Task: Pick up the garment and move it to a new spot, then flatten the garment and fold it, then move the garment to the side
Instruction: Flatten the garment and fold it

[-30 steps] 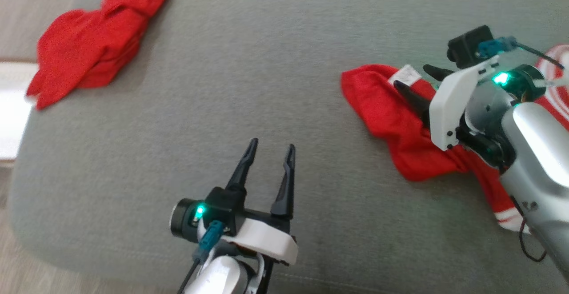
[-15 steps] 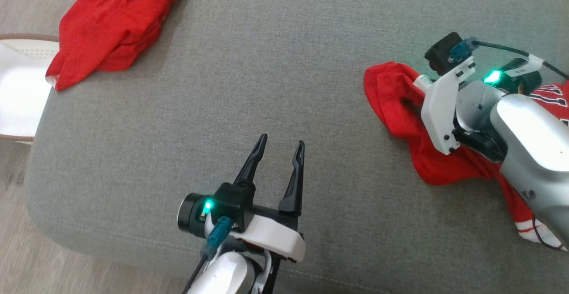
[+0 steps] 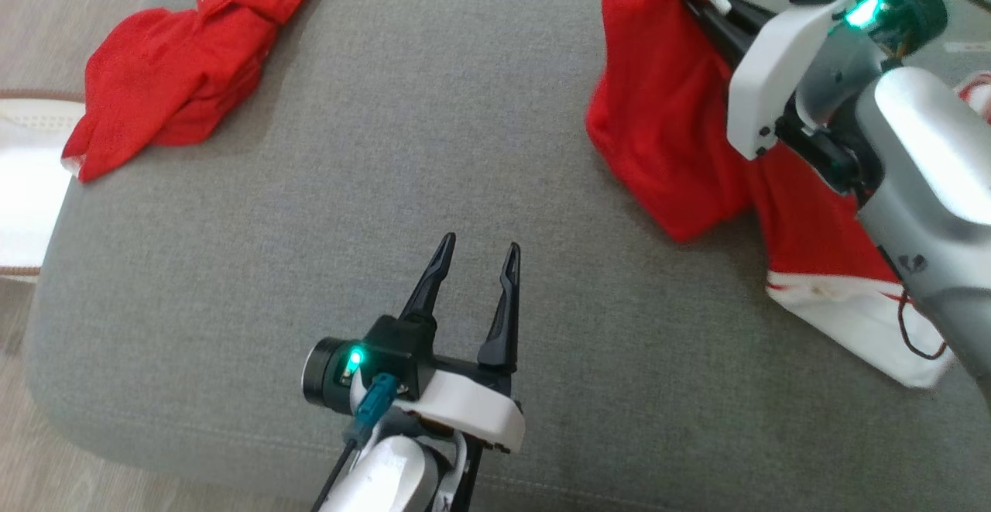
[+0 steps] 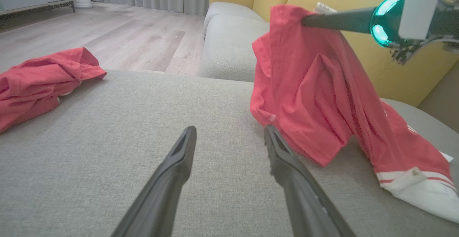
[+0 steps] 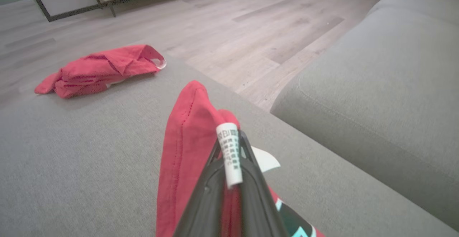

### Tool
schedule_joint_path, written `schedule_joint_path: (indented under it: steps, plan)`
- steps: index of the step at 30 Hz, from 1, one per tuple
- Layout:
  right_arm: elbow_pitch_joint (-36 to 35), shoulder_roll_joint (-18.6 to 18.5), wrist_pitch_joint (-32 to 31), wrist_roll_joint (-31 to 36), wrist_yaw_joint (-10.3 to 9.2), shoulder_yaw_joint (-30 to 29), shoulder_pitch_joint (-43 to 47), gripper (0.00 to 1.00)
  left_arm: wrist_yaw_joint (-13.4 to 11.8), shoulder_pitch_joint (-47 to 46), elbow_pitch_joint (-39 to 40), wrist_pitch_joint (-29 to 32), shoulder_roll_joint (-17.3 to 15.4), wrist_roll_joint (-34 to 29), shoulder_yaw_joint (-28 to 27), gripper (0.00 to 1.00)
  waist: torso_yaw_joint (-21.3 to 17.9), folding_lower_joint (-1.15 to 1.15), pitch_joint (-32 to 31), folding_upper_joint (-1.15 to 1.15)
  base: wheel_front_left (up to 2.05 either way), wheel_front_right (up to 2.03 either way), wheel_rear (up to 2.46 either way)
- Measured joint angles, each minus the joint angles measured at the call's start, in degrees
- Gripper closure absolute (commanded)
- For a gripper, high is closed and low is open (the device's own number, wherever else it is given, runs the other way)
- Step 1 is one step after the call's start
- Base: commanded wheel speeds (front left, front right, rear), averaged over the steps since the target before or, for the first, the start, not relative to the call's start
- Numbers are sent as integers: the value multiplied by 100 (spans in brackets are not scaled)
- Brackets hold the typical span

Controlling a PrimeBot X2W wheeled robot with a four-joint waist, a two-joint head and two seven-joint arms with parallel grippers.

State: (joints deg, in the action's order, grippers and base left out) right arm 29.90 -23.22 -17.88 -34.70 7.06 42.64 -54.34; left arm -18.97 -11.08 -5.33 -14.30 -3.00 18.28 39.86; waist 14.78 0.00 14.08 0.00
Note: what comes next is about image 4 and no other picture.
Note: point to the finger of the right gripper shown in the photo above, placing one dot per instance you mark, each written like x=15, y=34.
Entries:
x=344, y=25
x=344, y=16

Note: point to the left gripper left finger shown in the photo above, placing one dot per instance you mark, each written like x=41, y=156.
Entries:
x=161, y=201

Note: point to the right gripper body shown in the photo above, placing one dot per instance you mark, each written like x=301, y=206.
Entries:
x=419, y=11

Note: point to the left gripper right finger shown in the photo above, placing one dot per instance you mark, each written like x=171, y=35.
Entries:
x=304, y=208

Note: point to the red number 23 jersey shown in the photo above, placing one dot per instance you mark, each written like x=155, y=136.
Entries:
x=315, y=97

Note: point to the red shorts white trim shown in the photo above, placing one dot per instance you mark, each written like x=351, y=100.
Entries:
x=36, y=83

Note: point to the yellow sofa backrest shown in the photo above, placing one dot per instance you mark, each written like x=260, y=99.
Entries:
x=412, y=72

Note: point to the large grey sofa seat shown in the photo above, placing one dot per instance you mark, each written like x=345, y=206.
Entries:
x=107, y=140

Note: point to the grey sofa seat cushion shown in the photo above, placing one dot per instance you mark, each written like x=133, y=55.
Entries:
x=229, y=50

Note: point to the small grey sofa cushion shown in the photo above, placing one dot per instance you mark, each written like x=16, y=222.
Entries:
x=226, y=8

